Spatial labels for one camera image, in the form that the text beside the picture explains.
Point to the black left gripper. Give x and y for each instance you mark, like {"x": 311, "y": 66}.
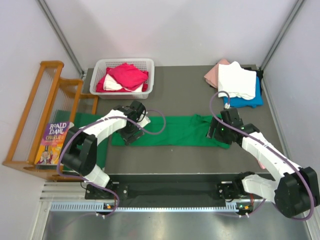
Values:
{"x": 130, "y": 136}

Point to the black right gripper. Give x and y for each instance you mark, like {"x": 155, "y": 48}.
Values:
{"x": 214, "y": 124}

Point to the green t shirt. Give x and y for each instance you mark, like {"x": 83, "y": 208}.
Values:
{"x": 185, "y": 131}

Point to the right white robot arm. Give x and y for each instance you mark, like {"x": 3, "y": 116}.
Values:
{"x": 293, "y": 189}

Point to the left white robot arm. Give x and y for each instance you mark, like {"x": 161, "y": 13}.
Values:
{"x": 80, "y": 148}

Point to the folded blue t shirt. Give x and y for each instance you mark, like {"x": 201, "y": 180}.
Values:
{"x": 238, "y": 102}

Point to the folded white t shirt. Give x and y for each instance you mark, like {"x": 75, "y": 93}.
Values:
{"x": 236, "y": 81}

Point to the white shirt in basket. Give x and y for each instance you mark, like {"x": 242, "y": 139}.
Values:
{"x": 110, "y": 84}

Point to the folded pink t shirt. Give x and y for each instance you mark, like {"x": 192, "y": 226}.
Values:
{"x": 211, "y": 77}

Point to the crimson red t shirt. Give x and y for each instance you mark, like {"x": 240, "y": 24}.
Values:
{"x": 127, "y": 75}

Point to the pink marker pen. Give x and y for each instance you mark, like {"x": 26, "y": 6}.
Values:
{"x": 261, "y": 165}

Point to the white plastic laundry basket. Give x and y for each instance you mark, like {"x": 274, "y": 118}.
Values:
{"x": 144, "y": 64}

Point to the green folding board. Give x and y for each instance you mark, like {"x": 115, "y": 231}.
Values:
{"x": 83, "y": 119}

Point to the Roald Dahl book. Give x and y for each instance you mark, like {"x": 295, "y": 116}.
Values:
{"x": 52, "y": 142}

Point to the wooden book rack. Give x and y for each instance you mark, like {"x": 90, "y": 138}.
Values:
{"x": 50, "y": 93}

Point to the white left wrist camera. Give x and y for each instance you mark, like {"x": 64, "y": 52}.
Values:
{"x": 143, "y": 121}

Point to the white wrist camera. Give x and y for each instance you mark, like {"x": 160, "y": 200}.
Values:
{"x": 143, "y": 121}
{"x": 227, "y": 106}

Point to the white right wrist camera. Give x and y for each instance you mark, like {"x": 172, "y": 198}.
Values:
{"x": 227, "y": 106}

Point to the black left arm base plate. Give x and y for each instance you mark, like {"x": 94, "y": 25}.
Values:
{"x": 93, "y": 193}

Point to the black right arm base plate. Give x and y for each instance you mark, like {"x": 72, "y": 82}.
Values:
{"x": 231, "y": 190}

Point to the grey slotted cable duct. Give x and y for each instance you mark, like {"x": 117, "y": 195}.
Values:
{"x": 229, "y": 207}

